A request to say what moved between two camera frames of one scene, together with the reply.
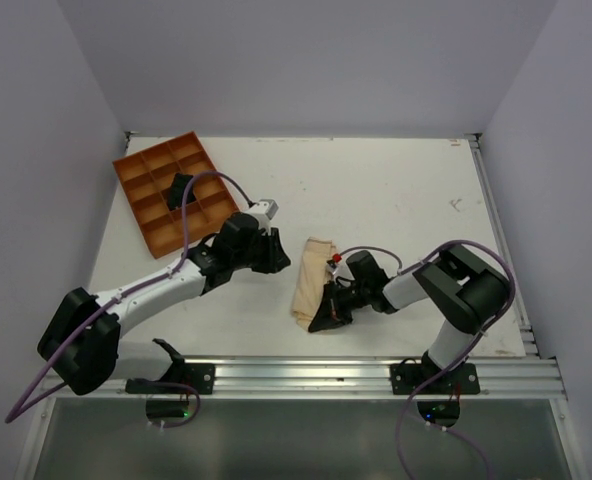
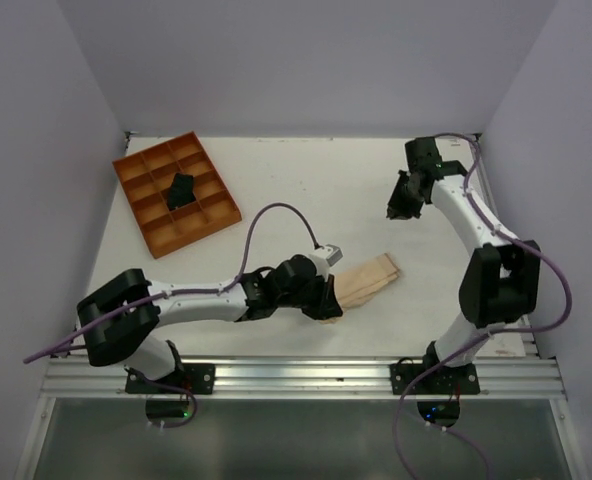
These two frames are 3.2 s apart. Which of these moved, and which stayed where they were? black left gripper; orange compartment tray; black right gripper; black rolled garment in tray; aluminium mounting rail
Moved: black right gripper; black left gripper
Stayed: aluminium mounting rail; orange compartment tray; black rolled garment in tray
